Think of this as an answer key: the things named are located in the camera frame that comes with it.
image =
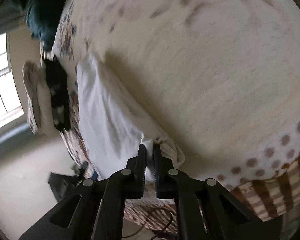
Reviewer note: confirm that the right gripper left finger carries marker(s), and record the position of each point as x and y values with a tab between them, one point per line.
136	178

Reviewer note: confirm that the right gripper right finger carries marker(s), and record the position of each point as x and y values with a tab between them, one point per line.
164	183

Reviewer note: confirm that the white t-shirt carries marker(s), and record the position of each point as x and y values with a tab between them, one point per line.
120	119

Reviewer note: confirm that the cream folded garment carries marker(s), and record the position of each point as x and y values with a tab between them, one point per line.
44	100

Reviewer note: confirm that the floral bed cover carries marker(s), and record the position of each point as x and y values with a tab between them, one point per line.
221	77

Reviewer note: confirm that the black patterned folded garment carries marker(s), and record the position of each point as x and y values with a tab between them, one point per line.
56	79

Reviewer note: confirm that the window with bars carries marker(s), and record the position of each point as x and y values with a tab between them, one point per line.
10	105

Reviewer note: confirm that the dark teal blanket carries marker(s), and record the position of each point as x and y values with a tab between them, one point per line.
42	18

